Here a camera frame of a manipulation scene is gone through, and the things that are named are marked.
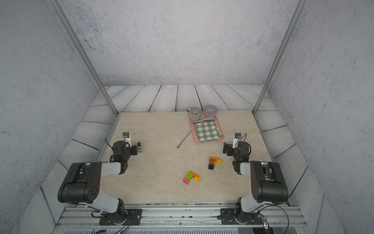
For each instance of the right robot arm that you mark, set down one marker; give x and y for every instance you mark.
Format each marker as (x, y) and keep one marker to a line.
(267, 182)

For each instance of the ribbed grey cup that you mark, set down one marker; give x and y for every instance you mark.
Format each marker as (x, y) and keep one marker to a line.
(194, 113)

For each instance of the pink tray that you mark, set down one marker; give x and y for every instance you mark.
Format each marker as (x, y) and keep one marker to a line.
(195, 137)

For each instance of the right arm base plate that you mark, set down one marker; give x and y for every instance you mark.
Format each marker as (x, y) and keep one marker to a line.
(230, 217)

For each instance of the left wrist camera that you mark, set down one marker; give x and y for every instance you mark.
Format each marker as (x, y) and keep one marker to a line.
(126, 137)

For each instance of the left aluminium frame post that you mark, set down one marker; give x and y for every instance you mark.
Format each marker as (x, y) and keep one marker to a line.
(64, 22)

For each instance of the metal tongs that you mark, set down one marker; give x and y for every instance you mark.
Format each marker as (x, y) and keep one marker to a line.
(207, 119)

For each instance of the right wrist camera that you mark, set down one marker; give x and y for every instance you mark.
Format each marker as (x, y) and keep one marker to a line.
(237, 138)

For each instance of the purple bowl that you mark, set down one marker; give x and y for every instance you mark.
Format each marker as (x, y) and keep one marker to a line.
(210, 110)

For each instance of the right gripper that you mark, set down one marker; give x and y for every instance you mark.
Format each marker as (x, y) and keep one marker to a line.
(230, 149)

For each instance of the aluminium front rail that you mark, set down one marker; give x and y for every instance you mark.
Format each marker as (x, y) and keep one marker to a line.
(183, 218)

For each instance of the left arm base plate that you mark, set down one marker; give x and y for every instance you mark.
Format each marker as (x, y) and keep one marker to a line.
(131, 216)

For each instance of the lime green square brick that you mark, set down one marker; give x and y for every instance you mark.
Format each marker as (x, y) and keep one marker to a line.
(189, 176)

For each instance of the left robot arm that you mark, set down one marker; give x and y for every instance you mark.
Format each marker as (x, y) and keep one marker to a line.
(82, 183)

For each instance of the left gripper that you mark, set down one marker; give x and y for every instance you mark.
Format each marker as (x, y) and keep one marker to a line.
(133, 148)

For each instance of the green checkered cloth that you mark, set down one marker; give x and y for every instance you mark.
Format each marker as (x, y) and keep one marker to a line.
(207, 132)

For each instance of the orange long brick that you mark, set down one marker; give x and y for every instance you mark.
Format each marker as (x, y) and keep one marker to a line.
(194, 175)
(214, 159)

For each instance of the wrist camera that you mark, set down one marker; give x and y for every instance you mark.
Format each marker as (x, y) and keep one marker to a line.
(126, 137)
(237, 138)

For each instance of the aluminium frame post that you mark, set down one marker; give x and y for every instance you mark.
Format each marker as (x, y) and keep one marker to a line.
(64, 22)
(280, 54)

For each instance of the right aluminium frame post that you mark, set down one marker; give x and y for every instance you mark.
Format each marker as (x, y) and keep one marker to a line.
(280, 54)

